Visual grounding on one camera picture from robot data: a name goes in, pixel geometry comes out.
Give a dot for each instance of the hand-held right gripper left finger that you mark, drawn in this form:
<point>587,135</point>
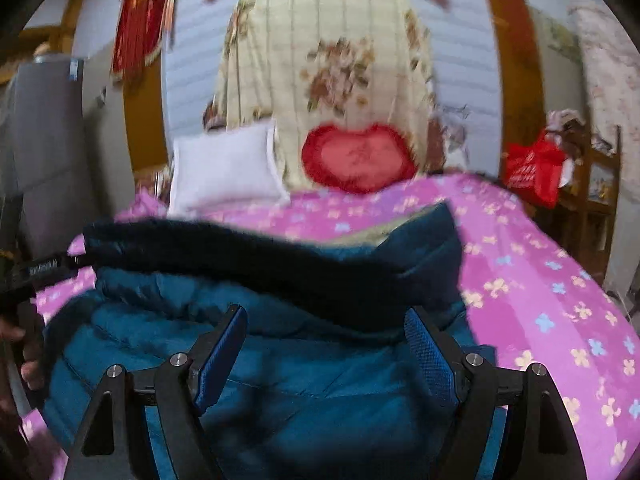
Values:
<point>220,355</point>

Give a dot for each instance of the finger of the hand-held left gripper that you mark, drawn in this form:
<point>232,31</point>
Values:
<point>71,265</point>

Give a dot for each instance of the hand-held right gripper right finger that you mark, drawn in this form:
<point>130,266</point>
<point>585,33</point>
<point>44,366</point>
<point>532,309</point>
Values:
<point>430,355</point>

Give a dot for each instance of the teal quilted down jacket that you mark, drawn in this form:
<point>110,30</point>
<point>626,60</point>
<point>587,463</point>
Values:
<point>300,360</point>

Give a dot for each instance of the person's left hand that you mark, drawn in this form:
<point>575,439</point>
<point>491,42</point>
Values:
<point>32,375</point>

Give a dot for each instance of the grey refrigerator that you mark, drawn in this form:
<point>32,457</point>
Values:
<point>50,150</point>

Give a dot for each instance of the pink floral bed sheet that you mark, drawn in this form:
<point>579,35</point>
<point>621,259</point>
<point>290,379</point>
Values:
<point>540,280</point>

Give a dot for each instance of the white pillow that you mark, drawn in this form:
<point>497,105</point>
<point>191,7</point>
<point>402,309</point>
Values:
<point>225,170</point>

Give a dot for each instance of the brown floral cushion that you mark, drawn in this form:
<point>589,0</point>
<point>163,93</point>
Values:
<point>214,117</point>
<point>450,135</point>

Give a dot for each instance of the red heart-shaped cushion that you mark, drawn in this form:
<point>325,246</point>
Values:
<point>357,160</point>

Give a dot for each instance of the red plastic bag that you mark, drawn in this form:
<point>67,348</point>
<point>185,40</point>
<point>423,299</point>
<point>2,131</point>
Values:
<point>532,170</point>

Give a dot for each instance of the red fringed hanging decoration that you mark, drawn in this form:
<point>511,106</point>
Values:
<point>142,25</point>

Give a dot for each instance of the cream floral folded quilt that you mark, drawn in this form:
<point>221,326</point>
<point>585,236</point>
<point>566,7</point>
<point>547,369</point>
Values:
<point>320,60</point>

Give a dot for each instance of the pale floral curtain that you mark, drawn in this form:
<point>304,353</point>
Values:
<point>610,85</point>

